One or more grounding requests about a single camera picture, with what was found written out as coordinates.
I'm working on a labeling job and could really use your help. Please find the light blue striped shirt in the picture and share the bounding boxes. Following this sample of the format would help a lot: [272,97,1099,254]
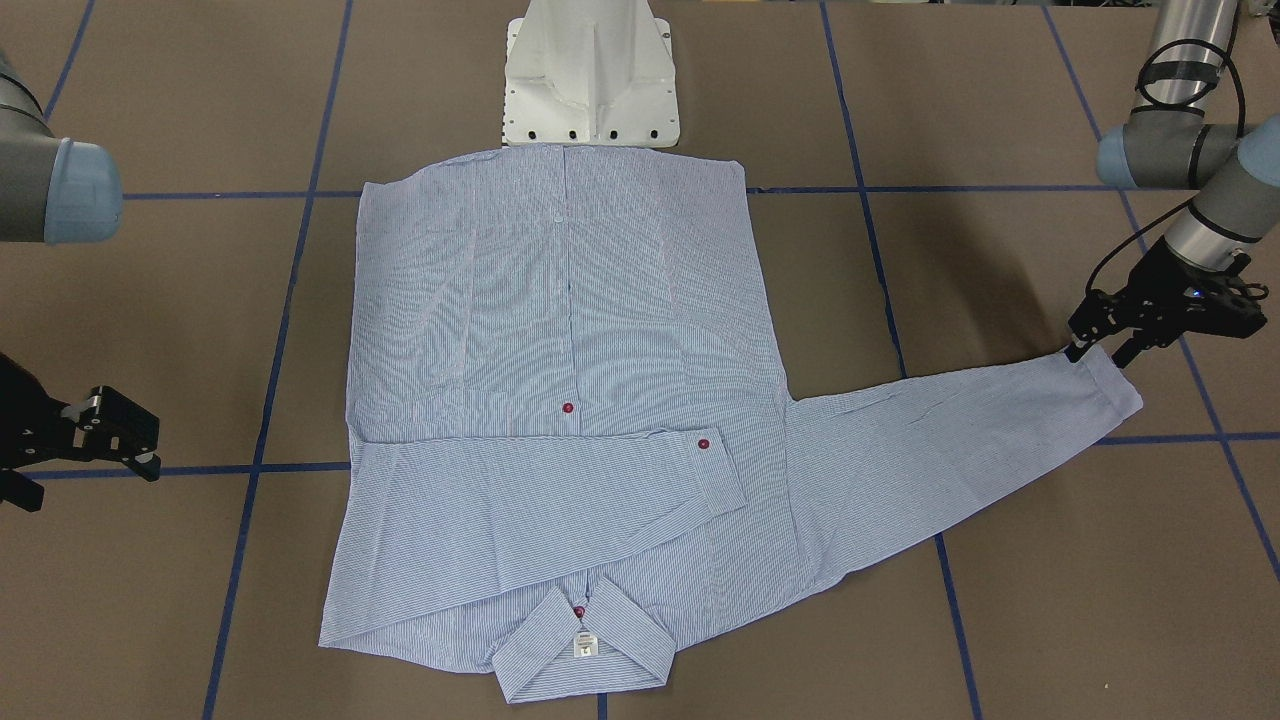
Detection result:
[317,143,1143,703]

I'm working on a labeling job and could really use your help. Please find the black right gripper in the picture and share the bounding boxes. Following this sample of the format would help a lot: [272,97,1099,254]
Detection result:
[1,354,163,512]

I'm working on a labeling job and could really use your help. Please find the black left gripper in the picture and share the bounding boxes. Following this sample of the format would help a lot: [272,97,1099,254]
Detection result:
[1064,240,1268,372]

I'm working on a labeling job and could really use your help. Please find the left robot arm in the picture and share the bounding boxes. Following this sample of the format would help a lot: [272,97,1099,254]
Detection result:
[1065,1,1279,368]

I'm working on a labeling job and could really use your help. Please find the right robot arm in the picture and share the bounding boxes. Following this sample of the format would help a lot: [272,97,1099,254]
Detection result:
[1,55,163,512]

